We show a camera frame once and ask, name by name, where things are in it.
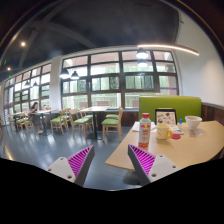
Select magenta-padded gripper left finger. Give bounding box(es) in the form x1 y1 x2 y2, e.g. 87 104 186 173
45 144 96 188

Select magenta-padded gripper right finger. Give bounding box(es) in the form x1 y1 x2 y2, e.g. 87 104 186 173
127 143 183 187

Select red-capped clear drink bottle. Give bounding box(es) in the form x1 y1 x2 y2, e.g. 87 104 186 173
138 112 152 148

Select black tablet with stickers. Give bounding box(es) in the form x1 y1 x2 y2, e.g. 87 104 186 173
154 108 178 127

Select white bowl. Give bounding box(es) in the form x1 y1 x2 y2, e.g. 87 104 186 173
184 115 203 130

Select wooden dining table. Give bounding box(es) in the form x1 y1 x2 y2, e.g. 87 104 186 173
33 109 60 136
79 105 111 140

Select person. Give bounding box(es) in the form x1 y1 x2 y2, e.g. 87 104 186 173
28 101 45 135

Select green upholstered bench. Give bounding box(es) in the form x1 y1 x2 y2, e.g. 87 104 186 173
138 95 203 123

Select wooden chairs with green seats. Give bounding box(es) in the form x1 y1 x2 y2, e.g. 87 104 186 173
14 107 124 143

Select hanging pendant lamps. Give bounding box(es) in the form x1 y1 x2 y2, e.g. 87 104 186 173
23 48 150 88

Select curved linear ceiling light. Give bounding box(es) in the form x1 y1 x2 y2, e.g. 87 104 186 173
137 43 200 57

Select cream mug with yellow handle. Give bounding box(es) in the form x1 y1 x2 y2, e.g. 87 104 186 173
155 123 174 140

